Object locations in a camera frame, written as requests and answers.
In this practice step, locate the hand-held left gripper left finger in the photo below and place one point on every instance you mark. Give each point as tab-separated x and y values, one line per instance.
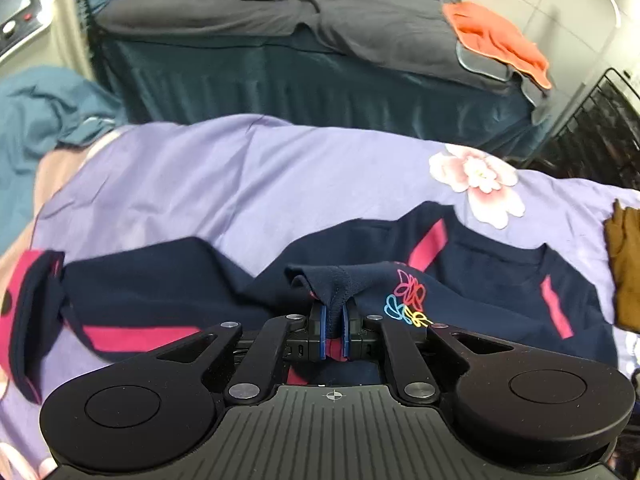
322	332

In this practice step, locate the purple floral bedsheet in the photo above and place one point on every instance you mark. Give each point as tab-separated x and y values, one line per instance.
225	175

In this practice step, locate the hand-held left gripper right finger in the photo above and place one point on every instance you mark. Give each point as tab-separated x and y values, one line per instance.
346	332

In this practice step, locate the white gooseneck lamp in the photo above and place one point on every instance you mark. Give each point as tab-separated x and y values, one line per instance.
607	2

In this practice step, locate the orange cloth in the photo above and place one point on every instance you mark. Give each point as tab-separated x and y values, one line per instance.
492	35

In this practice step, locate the teal blanket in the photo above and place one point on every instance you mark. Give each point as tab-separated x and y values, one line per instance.
35	115

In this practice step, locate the dark grey blanket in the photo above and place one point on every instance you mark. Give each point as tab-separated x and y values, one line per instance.
260	5

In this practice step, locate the navy cartoon print shirt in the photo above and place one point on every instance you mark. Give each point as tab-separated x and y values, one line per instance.
150	280

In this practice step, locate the brown garment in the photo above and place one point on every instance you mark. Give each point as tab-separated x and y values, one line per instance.
625	270

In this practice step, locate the white control device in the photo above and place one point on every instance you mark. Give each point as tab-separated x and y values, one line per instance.
17	7

